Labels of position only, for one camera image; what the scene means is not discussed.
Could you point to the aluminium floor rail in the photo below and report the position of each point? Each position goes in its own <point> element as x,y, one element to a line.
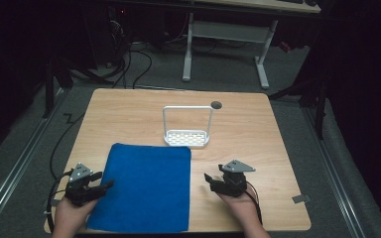
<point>335,175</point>
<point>23,158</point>

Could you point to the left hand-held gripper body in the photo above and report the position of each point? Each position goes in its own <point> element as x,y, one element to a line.
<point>78,191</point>

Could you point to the black metal stand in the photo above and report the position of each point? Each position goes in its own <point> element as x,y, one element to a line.
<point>317,99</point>
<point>49,89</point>

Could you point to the blue cloth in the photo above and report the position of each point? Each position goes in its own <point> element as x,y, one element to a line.
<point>145,188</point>

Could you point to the grey tape piece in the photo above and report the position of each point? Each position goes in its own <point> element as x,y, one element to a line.
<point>301,198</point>

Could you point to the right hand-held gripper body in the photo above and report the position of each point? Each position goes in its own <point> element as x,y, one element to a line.
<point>234,181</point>

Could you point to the dark round table grommet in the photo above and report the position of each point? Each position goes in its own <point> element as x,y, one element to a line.
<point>216,105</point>

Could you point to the white-legged desk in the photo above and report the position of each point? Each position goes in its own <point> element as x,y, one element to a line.
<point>228,31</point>

